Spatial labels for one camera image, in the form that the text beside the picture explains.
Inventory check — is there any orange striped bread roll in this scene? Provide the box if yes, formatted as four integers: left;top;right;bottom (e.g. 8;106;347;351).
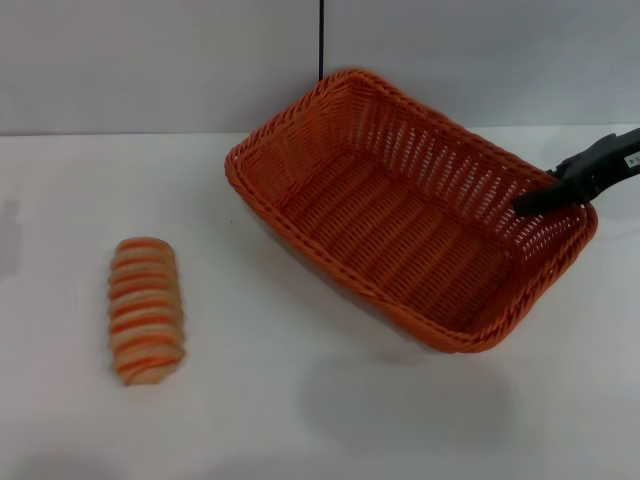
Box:
107;236;189;389

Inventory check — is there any orange woven plastic basket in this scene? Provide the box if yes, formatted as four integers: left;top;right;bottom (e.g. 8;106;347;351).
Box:
223;67;600;355

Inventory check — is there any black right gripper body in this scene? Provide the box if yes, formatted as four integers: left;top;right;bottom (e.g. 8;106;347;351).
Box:
554;127;640;205

